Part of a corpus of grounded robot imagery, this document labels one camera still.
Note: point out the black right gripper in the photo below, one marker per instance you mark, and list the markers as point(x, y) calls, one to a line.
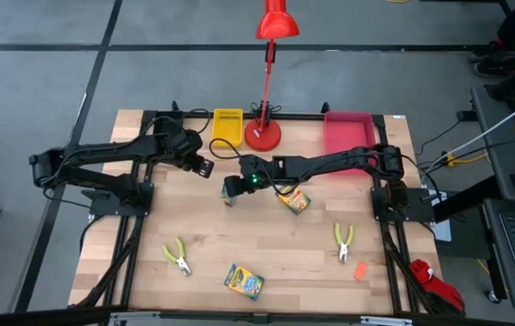
point(250, 174)

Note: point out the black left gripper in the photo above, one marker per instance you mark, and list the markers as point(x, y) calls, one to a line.
point(193, 154)

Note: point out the Crayola crayon box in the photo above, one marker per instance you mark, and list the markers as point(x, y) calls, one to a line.
point(243, 281)
point(295, 201)
point(226, 200)

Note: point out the yellow plastic basket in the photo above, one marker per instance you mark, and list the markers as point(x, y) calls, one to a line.
point(227, 129)

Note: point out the black plastic basket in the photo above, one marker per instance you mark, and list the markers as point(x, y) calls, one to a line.
point(166, 121)

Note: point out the orange eraser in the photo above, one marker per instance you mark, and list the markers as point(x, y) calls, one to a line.
point(360, 271)

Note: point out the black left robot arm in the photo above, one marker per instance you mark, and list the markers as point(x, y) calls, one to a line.
point(103, 151)

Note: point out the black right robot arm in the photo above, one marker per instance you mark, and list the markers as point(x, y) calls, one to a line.
point(311, 165)

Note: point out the pink plastic tray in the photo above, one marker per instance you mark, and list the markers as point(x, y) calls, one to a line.
point(347, 131)

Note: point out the red fabric glove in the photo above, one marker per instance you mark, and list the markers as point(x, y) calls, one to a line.
point(438, 287)

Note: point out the black rig crossbar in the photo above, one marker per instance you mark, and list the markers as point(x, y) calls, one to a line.
point(35, 317)

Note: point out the black equipment cart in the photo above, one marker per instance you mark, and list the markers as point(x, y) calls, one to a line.
point(510, 181)

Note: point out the person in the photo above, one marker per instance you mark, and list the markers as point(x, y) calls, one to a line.
point(497, 59)

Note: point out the red camera stand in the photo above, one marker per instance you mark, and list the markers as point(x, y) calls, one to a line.
point(262, 136)

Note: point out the black table frame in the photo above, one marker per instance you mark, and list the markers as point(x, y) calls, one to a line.
point(302, 116)

